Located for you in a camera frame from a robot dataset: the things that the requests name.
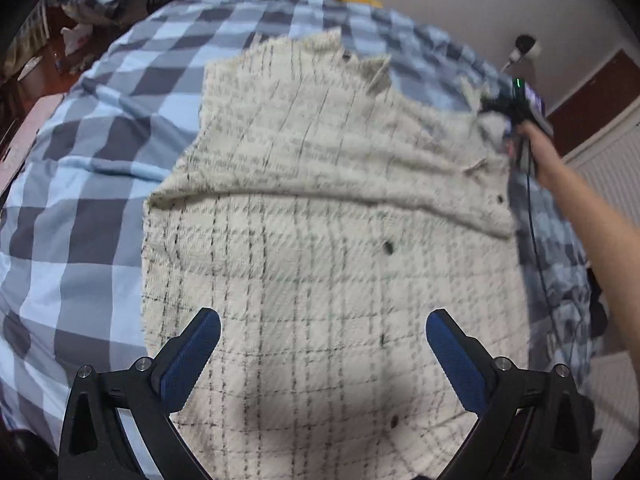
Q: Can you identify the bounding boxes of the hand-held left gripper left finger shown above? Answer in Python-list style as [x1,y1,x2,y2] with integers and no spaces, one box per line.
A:
[59,308,222,480]

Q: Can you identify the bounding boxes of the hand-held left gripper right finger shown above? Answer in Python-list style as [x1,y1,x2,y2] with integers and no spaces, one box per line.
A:
[425,309,594,480]

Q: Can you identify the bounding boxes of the cream tweed checked jacket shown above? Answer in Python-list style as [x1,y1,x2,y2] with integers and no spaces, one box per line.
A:
[141,28,532,480]

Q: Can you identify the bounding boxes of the person's right forearm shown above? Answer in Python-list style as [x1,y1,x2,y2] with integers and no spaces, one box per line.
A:
[517,122,640,431]

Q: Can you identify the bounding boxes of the white radiator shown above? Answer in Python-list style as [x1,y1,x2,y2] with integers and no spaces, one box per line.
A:
[565,125,640,223]

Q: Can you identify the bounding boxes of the blue grey checked bed blanket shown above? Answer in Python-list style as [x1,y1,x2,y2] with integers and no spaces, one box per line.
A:
[0,0,603,480]

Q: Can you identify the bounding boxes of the pink flat box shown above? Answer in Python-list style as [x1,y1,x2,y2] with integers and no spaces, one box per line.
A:
[0,92,66,197]

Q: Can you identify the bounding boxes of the white tissue pack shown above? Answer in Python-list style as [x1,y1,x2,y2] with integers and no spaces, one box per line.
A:
[60,25,95,57]

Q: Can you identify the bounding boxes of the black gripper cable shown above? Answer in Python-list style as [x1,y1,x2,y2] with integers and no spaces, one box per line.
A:
[524,174,586,376]

